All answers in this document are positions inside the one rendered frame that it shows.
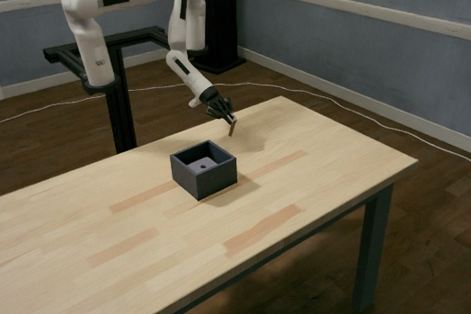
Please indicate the brown wooden peg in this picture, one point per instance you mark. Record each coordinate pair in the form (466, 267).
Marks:
(232, 128)

